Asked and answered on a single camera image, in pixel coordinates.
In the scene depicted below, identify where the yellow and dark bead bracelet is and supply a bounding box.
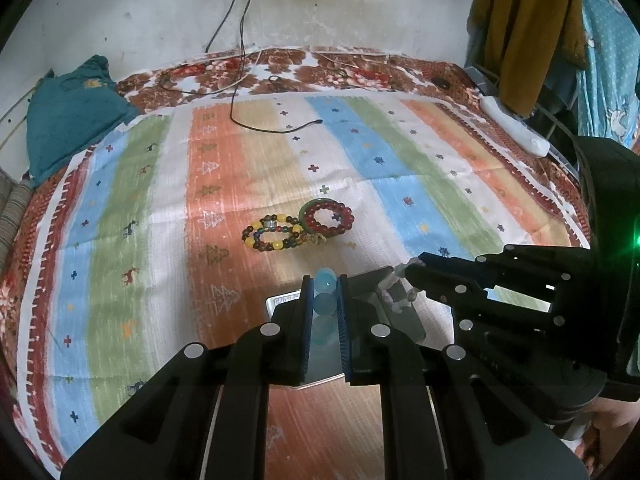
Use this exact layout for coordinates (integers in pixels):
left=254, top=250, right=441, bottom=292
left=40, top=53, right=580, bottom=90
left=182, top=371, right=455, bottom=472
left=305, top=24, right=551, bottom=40
left=241, top=213, right=305, bottom=253

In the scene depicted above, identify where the teal cloth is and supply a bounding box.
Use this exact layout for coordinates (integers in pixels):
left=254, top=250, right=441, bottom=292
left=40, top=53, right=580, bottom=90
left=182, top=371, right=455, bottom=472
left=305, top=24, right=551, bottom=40
left=25, top=55, right=143, bottom=188

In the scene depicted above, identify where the pale pink bead bracelet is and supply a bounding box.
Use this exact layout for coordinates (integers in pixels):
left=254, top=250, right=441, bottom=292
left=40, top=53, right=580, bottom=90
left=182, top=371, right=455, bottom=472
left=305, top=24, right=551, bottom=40
left=380, top=259, right=426, bottom=314

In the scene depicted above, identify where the multicoloured glass bead bracelet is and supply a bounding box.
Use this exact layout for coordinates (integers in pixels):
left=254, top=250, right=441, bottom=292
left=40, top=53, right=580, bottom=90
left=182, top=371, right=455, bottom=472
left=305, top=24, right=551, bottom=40
left=252, top=226, right=300, bottom=252

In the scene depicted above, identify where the black metal rack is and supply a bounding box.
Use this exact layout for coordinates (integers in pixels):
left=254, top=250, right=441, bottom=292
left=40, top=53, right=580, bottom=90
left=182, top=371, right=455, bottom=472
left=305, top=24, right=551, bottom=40
left=465, top=62, right=581, bottom=161

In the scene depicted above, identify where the dark red bead bracelet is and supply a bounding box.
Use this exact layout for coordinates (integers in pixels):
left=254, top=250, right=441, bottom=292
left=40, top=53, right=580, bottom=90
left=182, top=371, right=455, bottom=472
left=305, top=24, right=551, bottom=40
left=306, top=200, right=356, bottom=236

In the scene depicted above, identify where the person's right forearm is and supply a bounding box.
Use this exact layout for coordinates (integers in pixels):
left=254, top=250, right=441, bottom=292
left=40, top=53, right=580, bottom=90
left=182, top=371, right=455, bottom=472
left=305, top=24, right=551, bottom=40
left=590, top=395, right=640, bottom=441

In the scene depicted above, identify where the black charging cable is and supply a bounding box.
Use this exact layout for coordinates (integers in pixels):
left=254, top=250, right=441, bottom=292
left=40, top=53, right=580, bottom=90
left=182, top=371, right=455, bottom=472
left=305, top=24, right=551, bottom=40
left=230, top=0, right=323, bottom=133

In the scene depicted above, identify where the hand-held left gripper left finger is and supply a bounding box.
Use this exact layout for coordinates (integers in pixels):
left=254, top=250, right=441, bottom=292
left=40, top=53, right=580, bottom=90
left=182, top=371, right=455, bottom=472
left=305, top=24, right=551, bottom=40
left=60, top=275, right=317, bottom=480

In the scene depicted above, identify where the mustard hanging garment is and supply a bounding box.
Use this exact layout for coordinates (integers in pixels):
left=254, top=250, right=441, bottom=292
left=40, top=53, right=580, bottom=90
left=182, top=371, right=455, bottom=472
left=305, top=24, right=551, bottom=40
left=467, top=0, right=591, bottom=118

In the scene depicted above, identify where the brown striped cushion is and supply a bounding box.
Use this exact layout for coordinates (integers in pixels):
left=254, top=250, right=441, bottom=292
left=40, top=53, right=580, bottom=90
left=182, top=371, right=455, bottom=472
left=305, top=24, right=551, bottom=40
left=0, top=170, right=36, bottom=266

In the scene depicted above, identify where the metal tin box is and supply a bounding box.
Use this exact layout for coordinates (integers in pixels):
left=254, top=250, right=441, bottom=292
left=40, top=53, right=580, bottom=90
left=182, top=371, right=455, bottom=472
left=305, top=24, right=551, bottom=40
left=264, top=267, right=427, bottom=387

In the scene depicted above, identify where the light blue bead bracelet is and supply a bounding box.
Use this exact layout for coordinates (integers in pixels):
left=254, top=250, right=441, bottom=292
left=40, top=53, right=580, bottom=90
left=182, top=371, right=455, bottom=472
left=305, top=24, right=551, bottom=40
left=312, top=267, right=341, bottom=356

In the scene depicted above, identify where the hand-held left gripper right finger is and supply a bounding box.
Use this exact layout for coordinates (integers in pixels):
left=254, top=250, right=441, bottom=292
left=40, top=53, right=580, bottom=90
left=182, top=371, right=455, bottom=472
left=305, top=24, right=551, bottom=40
left=336, top=274, right=591, bottom=480

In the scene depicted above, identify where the blue printed curtain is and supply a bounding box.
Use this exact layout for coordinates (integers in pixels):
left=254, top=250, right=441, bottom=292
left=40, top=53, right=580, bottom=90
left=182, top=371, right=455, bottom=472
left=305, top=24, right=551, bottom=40
left=560, top=0, right=640, bottom=156

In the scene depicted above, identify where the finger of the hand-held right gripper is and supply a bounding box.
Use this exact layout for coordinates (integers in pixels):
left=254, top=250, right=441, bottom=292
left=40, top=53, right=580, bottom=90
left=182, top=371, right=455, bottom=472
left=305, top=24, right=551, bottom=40
left=405, top=265, right=607, bottom=377
left=418, top=244, right=597, bottom=322

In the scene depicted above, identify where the green jade bangle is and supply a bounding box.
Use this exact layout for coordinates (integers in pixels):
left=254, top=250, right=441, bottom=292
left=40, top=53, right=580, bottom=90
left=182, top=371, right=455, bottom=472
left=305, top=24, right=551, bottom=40
left=298, top=198, right=351, bottom=233

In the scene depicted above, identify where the striped woven blanket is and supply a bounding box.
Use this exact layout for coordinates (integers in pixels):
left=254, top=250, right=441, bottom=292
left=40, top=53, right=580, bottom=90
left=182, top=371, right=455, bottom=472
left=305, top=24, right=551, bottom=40
left=15, top=92, right=591, bottom=480

